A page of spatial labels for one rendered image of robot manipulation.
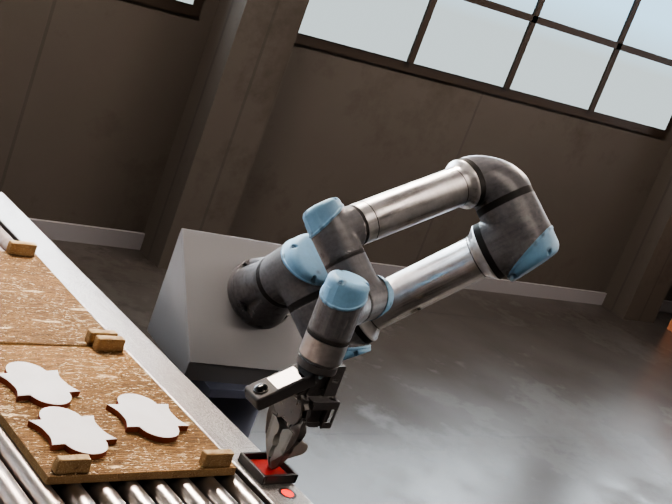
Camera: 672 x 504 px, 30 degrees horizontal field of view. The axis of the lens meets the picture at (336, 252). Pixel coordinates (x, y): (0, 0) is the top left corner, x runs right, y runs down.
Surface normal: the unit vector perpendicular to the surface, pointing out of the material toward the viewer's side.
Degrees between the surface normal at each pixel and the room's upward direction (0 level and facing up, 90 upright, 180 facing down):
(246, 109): 90
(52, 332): 0
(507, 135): 90
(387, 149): 90
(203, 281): 44
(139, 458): 0
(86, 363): 0
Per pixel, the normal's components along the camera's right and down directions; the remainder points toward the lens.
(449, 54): 0.53, 0.43
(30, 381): 0.34, -0.90
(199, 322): 0.57, -0.36
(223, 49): -0.78, -0.11
